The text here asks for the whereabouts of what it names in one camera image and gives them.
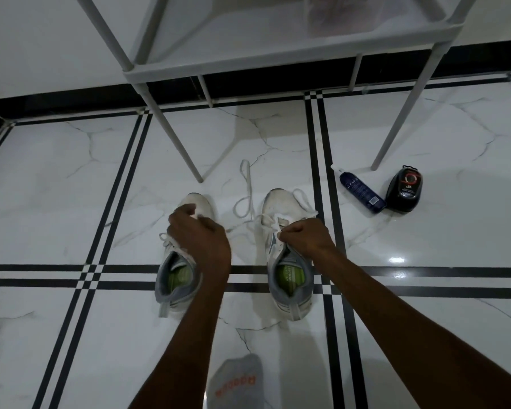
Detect white sneaker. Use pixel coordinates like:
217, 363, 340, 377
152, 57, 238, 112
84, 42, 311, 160
261, 187, 315, 322
154, 192, 217, 319

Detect person's left forearm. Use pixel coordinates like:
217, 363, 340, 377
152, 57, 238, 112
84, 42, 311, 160
127, 276, 231, 409

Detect grey metal shelf rack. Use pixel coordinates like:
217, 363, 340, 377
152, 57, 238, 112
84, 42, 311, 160
72, 0, 480, 185

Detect black shoe polish container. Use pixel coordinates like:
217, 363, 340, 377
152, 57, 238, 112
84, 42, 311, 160
384, 164, 425, 214

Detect white sock with orange print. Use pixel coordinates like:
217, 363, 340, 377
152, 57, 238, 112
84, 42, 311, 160
207, 353, 266, 409

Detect dark blue spray bottle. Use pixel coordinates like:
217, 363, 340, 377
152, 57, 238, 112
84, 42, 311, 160
331, 164, 387, 215

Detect person's right forearm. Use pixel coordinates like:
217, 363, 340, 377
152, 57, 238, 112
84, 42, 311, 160
321, 247, 511, 409

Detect white shoelace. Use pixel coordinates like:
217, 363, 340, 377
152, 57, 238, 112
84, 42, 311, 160
225, 159, 320, 235
158, 232, 192, 262

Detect person's right hand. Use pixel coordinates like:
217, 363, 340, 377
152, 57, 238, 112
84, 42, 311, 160
277, 218, 337, 265

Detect person's left hand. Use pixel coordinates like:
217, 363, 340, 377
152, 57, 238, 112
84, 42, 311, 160
167, 203, 233, 287

